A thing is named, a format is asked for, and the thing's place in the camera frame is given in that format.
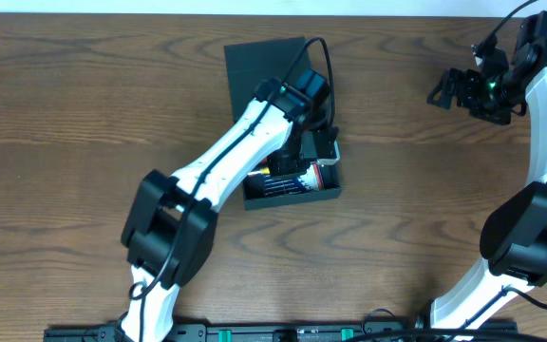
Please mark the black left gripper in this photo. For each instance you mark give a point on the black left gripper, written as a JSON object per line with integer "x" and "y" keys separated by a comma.
{"x": 285, "y": 162}

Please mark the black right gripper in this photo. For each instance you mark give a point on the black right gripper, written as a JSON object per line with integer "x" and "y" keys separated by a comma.
{"x": 467, "y": 98}

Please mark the blue red tool pack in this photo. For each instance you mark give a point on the blue red tool pack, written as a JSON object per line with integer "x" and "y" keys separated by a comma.
{"x": 310, "y": 181}

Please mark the black flip-lid box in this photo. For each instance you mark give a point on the black flip-lid box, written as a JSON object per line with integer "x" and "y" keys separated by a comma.
{"x": 247, "y": 65}

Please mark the black yellow handled screwdriver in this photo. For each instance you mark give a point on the black yellow handled screwdriver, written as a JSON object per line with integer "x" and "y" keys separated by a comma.
{"x": 259, "y": 171}

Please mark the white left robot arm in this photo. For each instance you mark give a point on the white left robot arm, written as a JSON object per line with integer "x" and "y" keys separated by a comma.
{"x": 170, "y": 229}

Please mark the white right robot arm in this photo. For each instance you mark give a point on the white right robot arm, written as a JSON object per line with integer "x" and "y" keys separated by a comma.
{"x": 513, "y": 243}

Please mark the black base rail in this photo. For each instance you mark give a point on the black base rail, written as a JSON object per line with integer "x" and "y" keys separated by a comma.
{"x": 203, "y": 333}

